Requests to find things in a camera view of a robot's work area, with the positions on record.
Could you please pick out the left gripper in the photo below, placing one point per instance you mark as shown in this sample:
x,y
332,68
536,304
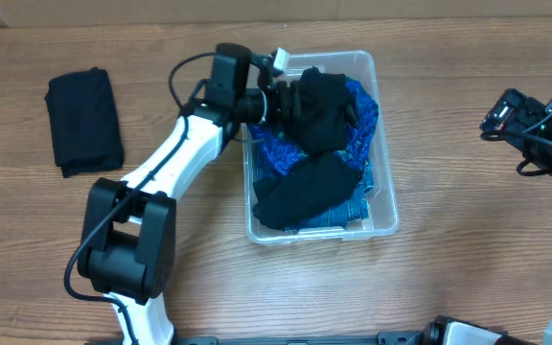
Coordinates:
x,y
293,100

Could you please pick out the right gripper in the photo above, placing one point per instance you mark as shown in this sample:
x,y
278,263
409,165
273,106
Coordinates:
x,y
504,115

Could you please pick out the black garment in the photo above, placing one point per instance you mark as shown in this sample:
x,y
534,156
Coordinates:
x,y
84,123
322,108
319,191

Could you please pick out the sparkly blue garment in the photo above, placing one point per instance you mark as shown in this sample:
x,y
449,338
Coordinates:
x,y
362,129

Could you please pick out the blue denim jeans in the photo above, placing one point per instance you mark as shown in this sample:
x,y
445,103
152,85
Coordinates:
x,y
297,191

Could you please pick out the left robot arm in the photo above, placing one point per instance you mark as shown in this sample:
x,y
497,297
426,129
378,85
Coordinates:
x,y
126,252

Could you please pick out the clear plastic storage bin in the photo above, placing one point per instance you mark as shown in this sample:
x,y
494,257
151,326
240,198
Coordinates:
x,y
383,215

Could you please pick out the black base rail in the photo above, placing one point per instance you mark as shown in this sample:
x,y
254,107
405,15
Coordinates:
x,y
382,338

